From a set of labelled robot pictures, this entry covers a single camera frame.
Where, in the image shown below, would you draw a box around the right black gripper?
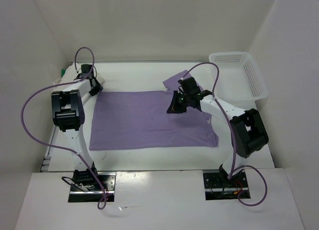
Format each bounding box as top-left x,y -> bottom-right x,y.
167,90 -> 191,113

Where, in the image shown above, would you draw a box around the white t shirt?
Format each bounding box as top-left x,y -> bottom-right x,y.
53,64 -> 106,104

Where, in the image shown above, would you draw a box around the lavender t shirt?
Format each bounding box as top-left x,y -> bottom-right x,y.
89,71 -> 219,151

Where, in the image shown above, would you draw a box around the green t shirt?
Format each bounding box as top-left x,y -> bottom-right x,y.
61,69 -> 66,77

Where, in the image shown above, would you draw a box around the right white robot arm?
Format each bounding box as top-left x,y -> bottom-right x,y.
167,90 -> 269,187

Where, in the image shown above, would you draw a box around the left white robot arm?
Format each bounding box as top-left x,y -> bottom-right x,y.
51,77 -> 103,190

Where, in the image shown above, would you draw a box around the white plastic basket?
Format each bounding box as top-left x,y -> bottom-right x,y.
209,51 -> 269,102

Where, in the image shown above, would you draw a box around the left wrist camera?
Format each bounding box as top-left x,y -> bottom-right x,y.
74,64 -> 97,80

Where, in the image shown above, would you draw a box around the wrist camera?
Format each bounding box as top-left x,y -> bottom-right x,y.
178,77 -> 201,95
74,64 -> 97,80

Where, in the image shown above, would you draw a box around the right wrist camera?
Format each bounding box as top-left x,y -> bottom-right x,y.
178,77 -> 201,95

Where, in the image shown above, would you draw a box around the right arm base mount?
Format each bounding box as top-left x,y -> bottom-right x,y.
203,170 -> 251,201

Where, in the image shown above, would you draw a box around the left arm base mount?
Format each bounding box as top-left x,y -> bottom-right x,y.
62,172 -> 116,203

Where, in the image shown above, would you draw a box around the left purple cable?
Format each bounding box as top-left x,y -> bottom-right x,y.
20,47 -> 113,210

